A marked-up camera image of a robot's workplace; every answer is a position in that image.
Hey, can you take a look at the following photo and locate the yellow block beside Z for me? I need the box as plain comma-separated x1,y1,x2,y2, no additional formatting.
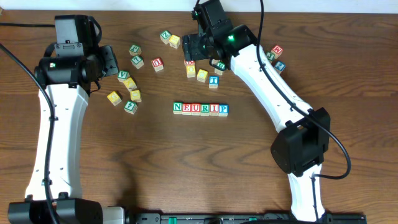
169,35,181,49

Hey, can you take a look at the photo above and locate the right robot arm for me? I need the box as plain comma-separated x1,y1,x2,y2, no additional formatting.
183,1,330,222

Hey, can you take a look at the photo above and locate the yellow C block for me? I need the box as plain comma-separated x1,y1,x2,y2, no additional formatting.
197,69,208,83

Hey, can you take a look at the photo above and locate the green N block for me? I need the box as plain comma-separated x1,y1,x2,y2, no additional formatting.
172,102,183,114

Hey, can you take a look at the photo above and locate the yellow o block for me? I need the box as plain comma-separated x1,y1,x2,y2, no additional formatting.
130,90,142,102
186,65,196,78

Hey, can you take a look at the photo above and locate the green R block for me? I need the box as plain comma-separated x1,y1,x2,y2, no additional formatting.
200,104,210,116

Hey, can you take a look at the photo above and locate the blue P block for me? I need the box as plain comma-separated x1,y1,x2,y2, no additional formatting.
218,104,229,117

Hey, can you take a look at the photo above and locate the yellow O block centre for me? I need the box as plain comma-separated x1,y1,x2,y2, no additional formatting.
186,65,196,78

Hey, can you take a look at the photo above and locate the blue T block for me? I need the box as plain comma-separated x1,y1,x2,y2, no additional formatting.
209,76,220,88

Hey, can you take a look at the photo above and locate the red M block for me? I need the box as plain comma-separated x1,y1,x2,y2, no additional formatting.
271,45,284,60

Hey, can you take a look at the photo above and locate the green B block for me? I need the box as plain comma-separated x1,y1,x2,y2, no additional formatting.
215,62,226,75

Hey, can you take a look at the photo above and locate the green J block left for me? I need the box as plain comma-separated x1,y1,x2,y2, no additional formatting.
129,44,142,56

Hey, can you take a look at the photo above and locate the red I block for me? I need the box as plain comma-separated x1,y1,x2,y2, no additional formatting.
210,103,220,116

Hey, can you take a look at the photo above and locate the green 4 block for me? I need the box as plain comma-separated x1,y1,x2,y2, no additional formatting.
124,101,137,114

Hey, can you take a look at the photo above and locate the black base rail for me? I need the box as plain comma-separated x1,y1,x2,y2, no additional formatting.
102,212,368,224

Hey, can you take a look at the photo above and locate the green 7 block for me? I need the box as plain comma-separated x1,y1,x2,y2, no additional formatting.
131,55,144,69

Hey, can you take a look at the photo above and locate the green V block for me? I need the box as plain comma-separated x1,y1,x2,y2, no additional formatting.
117,70,130,82

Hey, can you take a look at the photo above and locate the red E block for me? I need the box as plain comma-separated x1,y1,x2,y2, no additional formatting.
182,103,192,115

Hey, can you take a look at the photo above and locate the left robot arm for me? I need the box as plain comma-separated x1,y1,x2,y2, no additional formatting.
8,15,126,223

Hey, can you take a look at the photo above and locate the yellow K block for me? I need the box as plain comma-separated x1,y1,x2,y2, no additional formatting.
123,77,137,91

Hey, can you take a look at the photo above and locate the yellow G block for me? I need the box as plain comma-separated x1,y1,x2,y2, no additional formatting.
107,91,122,106

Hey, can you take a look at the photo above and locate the red A block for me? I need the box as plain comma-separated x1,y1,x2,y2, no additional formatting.
184,60,195,66

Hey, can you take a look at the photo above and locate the green Z block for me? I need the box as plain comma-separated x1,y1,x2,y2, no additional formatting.
160,30,172,45

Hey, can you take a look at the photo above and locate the red u block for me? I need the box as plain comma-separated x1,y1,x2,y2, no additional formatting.
151,57,164,72
191,103,201,116

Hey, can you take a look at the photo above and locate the yellow O block left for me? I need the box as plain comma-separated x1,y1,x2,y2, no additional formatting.
130,90,142,102

